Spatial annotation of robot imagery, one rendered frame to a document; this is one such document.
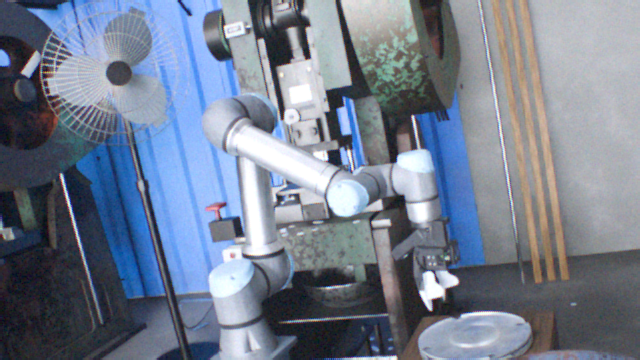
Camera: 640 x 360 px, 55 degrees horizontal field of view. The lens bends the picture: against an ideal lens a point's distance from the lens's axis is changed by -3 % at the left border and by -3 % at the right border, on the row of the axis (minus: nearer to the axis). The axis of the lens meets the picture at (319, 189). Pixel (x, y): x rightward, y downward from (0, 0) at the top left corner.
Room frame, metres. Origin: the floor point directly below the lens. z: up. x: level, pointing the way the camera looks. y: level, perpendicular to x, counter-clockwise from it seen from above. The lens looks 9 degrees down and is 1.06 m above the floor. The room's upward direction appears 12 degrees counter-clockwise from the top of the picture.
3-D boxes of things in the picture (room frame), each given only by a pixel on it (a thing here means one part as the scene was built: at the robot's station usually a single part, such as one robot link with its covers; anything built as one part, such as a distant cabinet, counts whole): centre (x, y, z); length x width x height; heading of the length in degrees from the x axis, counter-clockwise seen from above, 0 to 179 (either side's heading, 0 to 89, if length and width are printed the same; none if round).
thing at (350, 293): (2.21, -0.03, 0.36); 0.34 x 0.34 x 0.10
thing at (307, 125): (2.17, -0.02, 1.04); 0.17 x 0.15 x 0.30; 159
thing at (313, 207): (2.05, 0.03, 0.72); 0.25 x 0.14 x 0.14; 159
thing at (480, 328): (1.52, -0.31, 0.37); 0.29 x 0.29 x 0.01
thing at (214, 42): (2.32, 0.19, 1.31); 0.22 x 0.12 x 0.22; 159
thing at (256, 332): (1.54, 0.26, 0.50); 0.15 x 0.15 x 0.10
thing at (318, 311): (2.22, -0.04, 0.31); 0.43 x 0.42 x 0.01; 69
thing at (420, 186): (1.39, -0.22, 0.83); 0.09 x 0.08 x 0.11; 58
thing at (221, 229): (2.11, 0.34, 0.62); 0.10 x 0.06 x 0.20; 69
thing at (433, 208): (1.39, -0.23, 0.75); 0.08 x 0.08 x 0.05
